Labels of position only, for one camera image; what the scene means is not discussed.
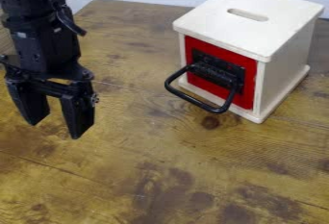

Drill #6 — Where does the white wooden box cabinet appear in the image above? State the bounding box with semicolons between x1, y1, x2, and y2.
171;0;324;123

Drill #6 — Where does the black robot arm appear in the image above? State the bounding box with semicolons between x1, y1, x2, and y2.
0;0;98;139

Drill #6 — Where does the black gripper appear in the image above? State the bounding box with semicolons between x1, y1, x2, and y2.
0;15;95;139

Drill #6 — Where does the red drawer front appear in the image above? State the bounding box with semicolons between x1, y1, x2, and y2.
183;37;257;110

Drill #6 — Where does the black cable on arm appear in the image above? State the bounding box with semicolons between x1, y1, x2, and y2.
49;0;87;37

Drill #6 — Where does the black metal drawer handle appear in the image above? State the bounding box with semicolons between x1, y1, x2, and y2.
165;61;246;114

